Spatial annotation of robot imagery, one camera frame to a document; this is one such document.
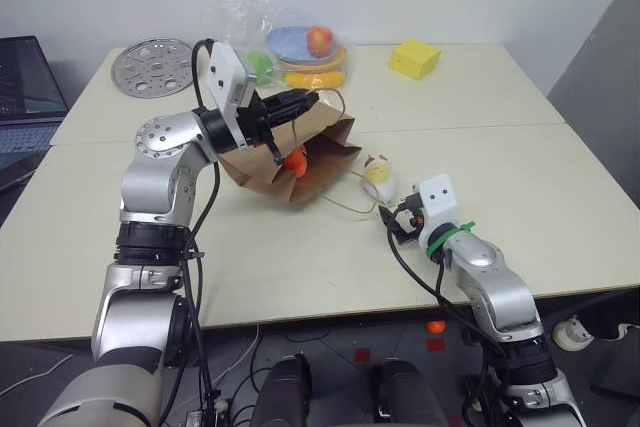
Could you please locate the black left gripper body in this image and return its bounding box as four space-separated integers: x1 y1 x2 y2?
237 95 282 148

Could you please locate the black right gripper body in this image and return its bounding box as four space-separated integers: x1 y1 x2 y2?
396 190 427 244

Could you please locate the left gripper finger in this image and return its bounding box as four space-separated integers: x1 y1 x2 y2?
256 118 287 167
263 88 322 127

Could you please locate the brown paper bag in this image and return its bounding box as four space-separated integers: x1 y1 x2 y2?
216 88 384 217

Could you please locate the orange plush toy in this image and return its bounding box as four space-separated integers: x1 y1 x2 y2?
284 146 309 177

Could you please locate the white yellow egg plush toy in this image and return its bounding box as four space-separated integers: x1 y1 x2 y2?
360 152 400 204

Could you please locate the clear plastic bag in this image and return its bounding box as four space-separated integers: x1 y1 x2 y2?
200 0 357 92

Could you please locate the green toy fruit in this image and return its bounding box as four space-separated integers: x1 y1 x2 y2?
246 50 276 79

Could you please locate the orange plate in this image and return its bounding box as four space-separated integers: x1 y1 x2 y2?
276 44 349 74

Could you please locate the blue plate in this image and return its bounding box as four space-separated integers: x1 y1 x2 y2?
265 26 339 61

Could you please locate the red yellow toy apple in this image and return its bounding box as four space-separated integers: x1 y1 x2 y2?
306 24 335 58

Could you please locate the round perforated metal plate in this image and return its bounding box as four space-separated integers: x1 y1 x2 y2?
110 37 195 99

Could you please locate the yellow cheese block toy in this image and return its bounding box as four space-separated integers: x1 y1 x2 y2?
388 37 443 81

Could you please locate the dark rounded shape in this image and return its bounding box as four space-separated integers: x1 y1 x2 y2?
248 353 315 427
368 357 452 427

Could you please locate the white power plug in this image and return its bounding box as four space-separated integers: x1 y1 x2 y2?
551 315 597 351

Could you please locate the open laptop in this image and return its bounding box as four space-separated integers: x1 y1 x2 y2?
0 35 70 191

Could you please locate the grey partition panel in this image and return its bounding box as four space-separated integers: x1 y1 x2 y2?
546 0 640 188

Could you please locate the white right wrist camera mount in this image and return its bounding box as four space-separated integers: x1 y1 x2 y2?
418 173 462 251

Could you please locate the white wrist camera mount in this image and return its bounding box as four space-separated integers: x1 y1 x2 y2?
206 40 259 151
418 173 462 251

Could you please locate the green cable tie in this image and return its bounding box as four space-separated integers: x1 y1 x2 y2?
424 219 477 259

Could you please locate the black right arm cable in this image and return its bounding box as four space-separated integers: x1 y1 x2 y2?
386 207 511 427

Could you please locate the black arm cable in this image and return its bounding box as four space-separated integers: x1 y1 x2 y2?
158 38 222 427
386 207 511 427

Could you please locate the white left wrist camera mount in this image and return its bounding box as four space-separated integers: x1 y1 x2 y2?
206 40 259 151

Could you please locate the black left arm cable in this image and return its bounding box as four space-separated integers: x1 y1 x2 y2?
158 38 222 427

